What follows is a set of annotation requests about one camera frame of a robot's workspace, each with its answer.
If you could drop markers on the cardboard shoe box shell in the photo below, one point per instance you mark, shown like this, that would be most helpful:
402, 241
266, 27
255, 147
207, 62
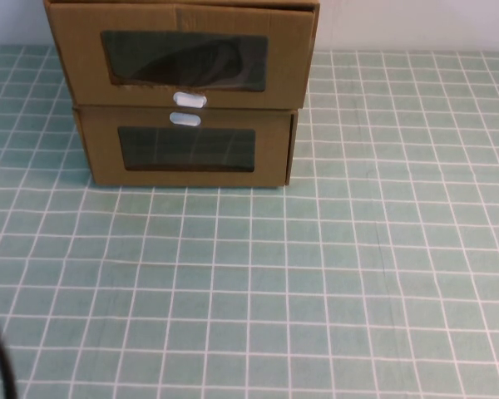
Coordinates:
191, 1

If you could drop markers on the green white checked tablecloth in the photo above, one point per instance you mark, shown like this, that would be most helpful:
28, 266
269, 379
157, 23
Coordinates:
316, 270

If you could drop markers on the cardboard shoe box with window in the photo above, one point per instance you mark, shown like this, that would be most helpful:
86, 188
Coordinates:
100, 154

